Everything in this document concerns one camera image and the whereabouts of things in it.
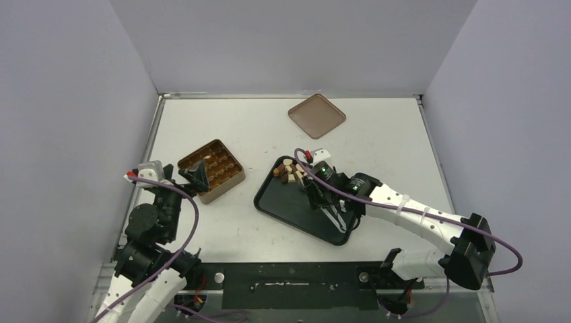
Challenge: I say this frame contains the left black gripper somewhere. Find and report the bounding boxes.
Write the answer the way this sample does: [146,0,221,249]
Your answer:
[154,159,208,242]

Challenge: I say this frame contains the metal tongs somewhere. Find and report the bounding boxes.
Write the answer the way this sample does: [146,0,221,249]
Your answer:
[321,206,347,233]

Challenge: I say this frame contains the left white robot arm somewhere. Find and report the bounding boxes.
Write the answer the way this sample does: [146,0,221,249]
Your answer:
[93,160,209,322]

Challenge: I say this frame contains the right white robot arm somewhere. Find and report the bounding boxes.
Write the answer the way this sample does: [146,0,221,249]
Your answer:
[304,161,496,290]

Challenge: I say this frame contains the gold chocolate box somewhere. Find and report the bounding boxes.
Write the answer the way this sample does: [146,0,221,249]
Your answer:
[177,139,246,205]

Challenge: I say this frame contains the black plastic tray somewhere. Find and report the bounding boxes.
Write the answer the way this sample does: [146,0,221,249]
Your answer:
[253,171,365,246]

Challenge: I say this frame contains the brown box lid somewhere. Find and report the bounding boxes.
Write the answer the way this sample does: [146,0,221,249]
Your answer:
[288,94,346,139]

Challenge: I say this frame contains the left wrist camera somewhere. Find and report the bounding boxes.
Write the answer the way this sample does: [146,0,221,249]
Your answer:
[124,160,168,188]

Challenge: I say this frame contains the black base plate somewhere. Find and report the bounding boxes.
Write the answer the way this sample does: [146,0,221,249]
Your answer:
[202,262,405,310]

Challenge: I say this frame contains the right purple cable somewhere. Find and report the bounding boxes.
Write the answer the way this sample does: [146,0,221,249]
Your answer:
[294,148,524,320]

